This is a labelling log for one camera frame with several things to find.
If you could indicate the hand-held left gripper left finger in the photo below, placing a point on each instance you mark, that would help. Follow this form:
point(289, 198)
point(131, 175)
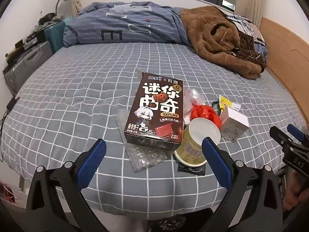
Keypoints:
point(93, 164)

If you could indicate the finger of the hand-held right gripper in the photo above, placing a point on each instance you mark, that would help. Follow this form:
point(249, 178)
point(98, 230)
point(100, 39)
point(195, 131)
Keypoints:
point(278, 136)
point(295, 131)

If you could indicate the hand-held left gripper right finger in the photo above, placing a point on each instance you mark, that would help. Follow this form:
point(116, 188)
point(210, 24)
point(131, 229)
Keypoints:
point(217, 162)

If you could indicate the black sachet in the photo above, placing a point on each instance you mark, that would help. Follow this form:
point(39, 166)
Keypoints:
point(200, 171)

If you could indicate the yellow cup with white lid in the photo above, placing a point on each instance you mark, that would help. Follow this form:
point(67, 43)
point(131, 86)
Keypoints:
point(190, 152)

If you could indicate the small white box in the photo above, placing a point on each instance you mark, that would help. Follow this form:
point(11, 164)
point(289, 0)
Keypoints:
point(237, 120)

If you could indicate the red plastic bag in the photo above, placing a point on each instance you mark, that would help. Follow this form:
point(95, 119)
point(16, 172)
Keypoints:
point(202, 112)

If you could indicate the clear bubble wrap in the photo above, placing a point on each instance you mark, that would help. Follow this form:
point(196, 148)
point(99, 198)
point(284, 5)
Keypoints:
point(144, 157)

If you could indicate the yellow packet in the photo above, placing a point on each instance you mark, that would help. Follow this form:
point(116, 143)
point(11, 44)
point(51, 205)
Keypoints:
point(225, 101)

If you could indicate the clear plastic bag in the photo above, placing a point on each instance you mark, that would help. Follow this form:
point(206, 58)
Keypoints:
point(193, 96)

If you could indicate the brown cookie box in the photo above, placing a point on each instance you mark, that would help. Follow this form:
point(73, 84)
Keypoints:
point(154, 116)

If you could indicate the person's right hand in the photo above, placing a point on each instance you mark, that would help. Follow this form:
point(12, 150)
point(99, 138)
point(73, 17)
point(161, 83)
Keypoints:
point(293, 193)

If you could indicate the small black wrapper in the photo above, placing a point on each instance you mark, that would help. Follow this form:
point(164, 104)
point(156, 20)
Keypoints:
point(214, 107)

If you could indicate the grey checked mattress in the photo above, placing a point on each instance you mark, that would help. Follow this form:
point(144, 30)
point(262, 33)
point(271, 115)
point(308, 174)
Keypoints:
point(72, 101)

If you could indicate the red striped object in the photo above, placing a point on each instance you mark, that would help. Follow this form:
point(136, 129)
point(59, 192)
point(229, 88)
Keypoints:
point(7, 194)

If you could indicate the black power adapter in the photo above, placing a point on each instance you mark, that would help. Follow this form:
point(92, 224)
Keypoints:
point(12, 104)

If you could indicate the white blue patterned pillow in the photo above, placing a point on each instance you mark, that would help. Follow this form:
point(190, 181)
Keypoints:
point(243, 25)

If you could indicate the grey suitcase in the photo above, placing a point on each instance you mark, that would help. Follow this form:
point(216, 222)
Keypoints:
point(26, 62)

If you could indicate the brown fleece garment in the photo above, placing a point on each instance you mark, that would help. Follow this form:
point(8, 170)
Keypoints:
point(205, 36)

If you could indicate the teal suitcase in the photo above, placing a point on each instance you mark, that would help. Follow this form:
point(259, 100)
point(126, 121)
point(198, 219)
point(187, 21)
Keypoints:
point(55, 36)

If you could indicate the blue-grey striped duvet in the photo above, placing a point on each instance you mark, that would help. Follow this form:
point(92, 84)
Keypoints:
point(120, 29)

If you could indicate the dark gadget clutter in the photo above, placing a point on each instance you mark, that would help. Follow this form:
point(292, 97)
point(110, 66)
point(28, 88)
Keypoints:
point(48, 17)

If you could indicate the wooden bed frame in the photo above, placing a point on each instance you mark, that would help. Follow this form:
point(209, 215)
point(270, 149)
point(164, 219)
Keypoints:
point(284, 60)

